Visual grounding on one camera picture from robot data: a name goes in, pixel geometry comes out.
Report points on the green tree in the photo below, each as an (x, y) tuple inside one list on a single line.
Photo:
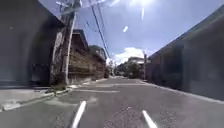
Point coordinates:
[(134, 70)]

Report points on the brown wooden building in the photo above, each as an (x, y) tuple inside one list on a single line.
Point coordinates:
[(81, 63)]

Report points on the grey paved road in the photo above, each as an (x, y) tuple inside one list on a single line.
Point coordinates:
[(113, 100)]

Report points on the utility pole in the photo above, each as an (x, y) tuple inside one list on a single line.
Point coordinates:
[(68, 43)]

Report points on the robot's own part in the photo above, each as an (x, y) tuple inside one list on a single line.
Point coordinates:
[(78, 115), (149, 120)]

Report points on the long dark building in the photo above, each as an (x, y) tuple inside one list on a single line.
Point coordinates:
[(200, 60)]

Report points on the dark building with arch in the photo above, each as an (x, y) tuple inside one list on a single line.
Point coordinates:
[(23, 43)]

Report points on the grey concrete pavement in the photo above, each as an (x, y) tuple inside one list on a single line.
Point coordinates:
[(16, 96)]

